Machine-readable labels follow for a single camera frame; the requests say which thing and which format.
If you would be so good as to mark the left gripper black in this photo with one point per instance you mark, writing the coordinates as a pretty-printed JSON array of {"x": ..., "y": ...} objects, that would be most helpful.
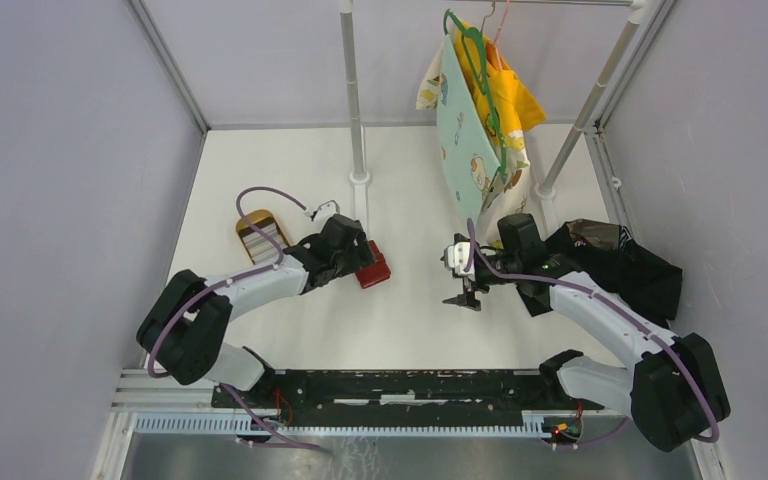
[{"x": 360, "y": 255}]

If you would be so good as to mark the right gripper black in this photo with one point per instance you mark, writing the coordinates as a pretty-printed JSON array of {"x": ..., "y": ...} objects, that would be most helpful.
[{"x": 467, "y": 298}]

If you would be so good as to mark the red card holder wallet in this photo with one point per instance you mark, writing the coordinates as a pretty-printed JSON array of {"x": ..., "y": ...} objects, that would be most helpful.
[{"x": 376, "y": 273}]

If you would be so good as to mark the yellow oval card tray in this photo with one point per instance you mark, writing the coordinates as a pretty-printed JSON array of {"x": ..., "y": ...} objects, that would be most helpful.
[{"x": 253, "y": 219}]

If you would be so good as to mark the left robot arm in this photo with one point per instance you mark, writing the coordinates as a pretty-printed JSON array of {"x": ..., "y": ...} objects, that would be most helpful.
[{"x": 184, "y": 331}]

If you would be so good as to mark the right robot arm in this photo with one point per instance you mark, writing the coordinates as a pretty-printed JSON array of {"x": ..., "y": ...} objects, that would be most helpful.
[{"x": 668, "y": 385}]

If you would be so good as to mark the stack of credit cards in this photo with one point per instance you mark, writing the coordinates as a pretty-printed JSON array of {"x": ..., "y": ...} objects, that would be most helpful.
[{"x": 263, "y": 248}]

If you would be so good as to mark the black clothes pile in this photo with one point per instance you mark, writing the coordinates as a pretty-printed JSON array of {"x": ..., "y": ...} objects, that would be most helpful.
[{"x": 650, "y": 285}]

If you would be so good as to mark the mint green cartoon cloth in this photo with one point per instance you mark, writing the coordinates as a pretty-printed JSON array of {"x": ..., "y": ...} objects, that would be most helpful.
[{"x": 469, "y": 161}]

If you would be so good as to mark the yellow garment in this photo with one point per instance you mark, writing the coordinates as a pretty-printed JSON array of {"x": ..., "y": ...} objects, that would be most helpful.
[{"x": 517, "y": 108}]

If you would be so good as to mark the green clothes hanger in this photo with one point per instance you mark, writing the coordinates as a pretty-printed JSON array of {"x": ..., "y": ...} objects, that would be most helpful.
[{"x": 483, "y": 86}]

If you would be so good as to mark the pink clothes hanger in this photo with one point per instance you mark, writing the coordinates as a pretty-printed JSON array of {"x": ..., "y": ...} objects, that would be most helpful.
[{"x": 495, "y": 37}]

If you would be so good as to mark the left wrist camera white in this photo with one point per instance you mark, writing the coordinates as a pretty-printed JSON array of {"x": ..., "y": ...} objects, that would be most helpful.
[{"x": 324, "y": 211}]

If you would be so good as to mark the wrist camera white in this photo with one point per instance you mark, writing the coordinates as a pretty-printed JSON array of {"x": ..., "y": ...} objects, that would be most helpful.
[
  {"x": 324, "y": 211},
  {"x": 458, "y": 258}
]

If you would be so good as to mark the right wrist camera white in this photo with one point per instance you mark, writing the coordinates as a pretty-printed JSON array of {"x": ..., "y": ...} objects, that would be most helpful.
[{"x": 458, "y": 258}]

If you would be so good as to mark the white slotted cable duct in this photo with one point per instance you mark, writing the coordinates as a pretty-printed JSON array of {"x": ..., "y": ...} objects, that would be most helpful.
[{"x": 237, "y": 423}]

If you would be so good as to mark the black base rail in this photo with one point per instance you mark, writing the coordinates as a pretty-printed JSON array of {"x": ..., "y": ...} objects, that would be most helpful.
[{"x": 403, "y": 398}]

